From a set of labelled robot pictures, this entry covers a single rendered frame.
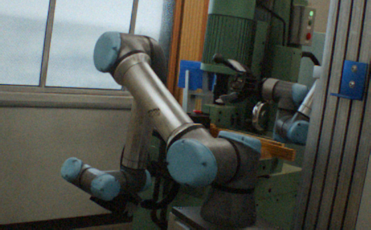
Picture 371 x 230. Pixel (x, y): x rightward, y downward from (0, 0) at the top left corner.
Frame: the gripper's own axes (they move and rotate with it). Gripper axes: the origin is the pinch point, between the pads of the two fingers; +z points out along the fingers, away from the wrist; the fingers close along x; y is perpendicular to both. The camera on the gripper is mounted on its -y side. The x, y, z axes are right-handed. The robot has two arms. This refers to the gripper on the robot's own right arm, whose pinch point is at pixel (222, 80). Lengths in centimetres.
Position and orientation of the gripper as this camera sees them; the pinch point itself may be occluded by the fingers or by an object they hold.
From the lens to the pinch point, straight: 207.5
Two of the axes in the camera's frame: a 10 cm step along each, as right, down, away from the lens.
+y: -6.0, -2.3, -7.7
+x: -2.9, 9.6, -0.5
